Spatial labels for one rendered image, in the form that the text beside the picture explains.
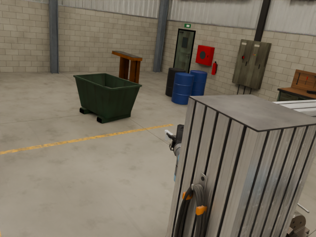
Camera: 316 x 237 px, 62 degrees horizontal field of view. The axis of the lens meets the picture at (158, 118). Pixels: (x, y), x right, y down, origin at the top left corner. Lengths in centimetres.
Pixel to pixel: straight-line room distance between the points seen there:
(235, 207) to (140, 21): 1188
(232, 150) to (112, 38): 1120
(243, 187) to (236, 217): 8
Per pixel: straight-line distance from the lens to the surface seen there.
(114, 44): 1178
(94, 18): 1132
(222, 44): 1051
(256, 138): 57
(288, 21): 929
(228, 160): 64
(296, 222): 189
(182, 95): 790
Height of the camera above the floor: 221
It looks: 20 degrees down
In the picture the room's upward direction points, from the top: 7 degrees clockwise
